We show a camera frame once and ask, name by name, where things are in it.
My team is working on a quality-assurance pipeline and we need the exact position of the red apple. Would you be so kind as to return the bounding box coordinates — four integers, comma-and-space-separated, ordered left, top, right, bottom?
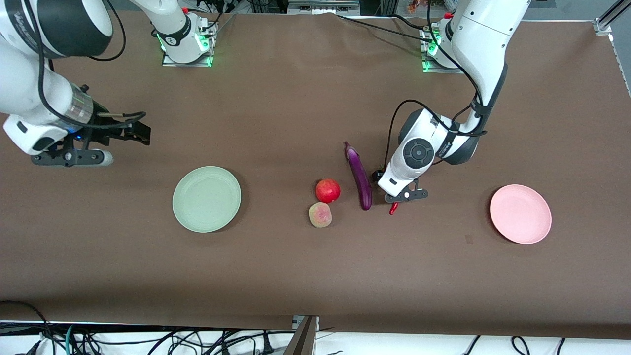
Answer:
315, 178, 342, 204

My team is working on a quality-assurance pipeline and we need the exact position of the pink yellow peach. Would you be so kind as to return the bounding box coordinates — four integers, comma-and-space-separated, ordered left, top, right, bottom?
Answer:
309, 202, 332, 228

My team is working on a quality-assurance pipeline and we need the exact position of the purple eggplant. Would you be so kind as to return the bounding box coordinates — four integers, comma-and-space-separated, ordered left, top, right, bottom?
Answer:
344, 142, 373, 211

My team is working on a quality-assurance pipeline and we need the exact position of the light green round plate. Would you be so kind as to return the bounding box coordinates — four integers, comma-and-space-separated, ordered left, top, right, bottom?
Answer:
172, 166, 242, 233

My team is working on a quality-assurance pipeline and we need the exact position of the brown table cover cloth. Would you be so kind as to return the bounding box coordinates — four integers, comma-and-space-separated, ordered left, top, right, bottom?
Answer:
0, 11, 631, 340

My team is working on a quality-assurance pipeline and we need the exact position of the pink round plate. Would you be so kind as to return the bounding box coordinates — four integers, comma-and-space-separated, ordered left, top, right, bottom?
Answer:
490, 184, 552, 245

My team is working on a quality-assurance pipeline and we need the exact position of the grey box device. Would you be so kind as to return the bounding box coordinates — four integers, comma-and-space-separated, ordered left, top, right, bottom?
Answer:
287, 0, 361, 15

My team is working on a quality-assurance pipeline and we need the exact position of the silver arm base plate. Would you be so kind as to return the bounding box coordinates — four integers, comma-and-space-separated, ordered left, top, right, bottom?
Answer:
422, 58, 466, 74
162, 51, 214, 68

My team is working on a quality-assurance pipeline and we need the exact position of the black cable on cloth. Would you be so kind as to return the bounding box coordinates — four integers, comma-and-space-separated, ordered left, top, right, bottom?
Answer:
337, 14, 434, 44

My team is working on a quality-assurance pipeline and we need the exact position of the dark brown post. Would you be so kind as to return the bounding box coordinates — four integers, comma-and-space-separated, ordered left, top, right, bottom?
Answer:
283, 316, 318, 355

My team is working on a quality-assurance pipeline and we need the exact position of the black looped floor cable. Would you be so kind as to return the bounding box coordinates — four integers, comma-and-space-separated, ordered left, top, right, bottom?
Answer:
0, 300, 52, 355

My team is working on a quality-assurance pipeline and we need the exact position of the aluminium frame profile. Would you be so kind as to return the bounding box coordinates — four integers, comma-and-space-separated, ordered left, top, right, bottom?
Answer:
594, 0, 631, 36

